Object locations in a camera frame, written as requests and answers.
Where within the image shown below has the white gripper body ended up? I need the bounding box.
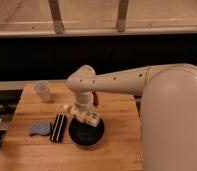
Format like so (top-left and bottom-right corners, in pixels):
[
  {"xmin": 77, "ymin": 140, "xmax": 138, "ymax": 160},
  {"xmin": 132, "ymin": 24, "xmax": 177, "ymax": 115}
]
[{"xmin": 74, "ymin": 92, "xmax": 93, "ymax": 111}]

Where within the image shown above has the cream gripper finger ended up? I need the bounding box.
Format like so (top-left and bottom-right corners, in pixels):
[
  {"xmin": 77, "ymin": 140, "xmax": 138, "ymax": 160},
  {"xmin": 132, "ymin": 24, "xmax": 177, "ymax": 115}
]
[{"xmin": 72, "ymin": 111, "xmax": 86, "ymax": 123}]

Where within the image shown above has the white plastic bottle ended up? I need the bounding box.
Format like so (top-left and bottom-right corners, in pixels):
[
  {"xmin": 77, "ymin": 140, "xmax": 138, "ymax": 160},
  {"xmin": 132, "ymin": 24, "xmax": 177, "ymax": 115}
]
[{"xmin": 64, "ymin": 104, "xmax": 100, "ymax": 127}]

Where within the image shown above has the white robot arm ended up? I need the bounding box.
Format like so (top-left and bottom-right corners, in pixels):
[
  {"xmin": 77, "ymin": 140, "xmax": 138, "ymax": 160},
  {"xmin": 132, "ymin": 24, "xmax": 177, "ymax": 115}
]
[{"xmin": 67, "ymin": 63, "xmax": 197, "ymax": 171}]

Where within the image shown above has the black ceramic bowl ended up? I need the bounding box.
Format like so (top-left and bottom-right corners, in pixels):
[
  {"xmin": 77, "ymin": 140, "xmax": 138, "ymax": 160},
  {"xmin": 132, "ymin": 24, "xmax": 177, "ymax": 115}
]
[{"xmin": 69, "ymin": 119, "xmax": 105, "ymax": 146}]

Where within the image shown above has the black striped box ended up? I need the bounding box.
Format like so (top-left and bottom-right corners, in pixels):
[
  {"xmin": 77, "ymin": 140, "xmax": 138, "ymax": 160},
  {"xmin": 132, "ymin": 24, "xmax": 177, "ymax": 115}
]
[{"xmin": 50, "ymin": 114, "xmax": 67, "ymax": 143}]

